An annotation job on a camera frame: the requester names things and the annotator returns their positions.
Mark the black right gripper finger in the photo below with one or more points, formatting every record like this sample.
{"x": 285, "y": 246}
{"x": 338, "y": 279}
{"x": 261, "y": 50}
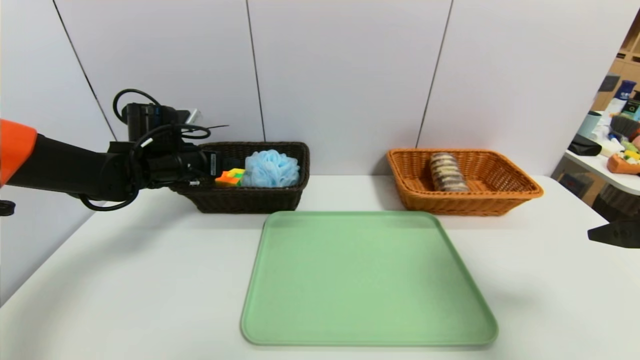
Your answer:
{"x": 622, "y": 235}

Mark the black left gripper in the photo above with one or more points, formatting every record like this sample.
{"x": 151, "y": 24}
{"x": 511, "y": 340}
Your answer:
{"x": 215, "y": 164}

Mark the colourful puzzle cube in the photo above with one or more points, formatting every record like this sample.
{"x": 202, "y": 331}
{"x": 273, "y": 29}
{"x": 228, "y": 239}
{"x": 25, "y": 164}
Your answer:
{"x": 230, "y": 177}

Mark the blue mesh bath loofah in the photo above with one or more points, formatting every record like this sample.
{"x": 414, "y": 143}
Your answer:
{"x": 272, "y": 170}

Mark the brown striped bread roll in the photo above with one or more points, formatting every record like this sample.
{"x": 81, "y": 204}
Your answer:
{"x": 447, "y": 172}

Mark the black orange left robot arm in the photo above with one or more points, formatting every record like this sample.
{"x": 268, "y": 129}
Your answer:
{"x": 65, "y": 167}

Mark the dark brown wicker basket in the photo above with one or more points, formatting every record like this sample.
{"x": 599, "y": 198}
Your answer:
{"x": 260, "y": 200}

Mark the orange toy food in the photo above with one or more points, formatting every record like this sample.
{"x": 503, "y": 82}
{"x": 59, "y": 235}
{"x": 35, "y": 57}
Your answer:
{"x": 622, "y": 166}

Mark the orange wicker basket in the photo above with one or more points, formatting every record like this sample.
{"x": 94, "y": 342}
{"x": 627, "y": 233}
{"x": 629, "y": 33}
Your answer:
{"x": 490, "y": 200}

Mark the white side table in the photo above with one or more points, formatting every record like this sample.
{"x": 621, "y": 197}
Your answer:
{"x": 620, "y": 182}

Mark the black pouch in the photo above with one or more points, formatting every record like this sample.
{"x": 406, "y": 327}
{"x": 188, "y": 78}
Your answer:
{"x": 582, "y": 147}

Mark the black brush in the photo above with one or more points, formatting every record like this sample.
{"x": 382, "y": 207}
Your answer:
{"x": 625, "y": 127}

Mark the teal cup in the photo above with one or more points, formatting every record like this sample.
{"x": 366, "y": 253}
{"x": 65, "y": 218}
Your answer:
{"x": 587, "y": 126}

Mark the blue capped bottle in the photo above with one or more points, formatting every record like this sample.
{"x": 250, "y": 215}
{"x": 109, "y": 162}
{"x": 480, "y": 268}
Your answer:
{"x": 624, "y": 95}

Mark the wooden shelf unit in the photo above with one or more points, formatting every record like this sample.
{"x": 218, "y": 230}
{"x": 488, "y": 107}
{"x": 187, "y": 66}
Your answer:
{"x": 612, "y": 65}

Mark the green plastic tray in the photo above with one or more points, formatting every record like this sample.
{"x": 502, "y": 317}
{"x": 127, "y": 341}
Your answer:
{"x": 370, "y": 285}

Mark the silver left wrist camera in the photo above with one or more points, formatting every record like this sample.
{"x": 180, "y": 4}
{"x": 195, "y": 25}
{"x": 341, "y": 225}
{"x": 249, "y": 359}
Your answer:
{"x": 193, "y": 116}

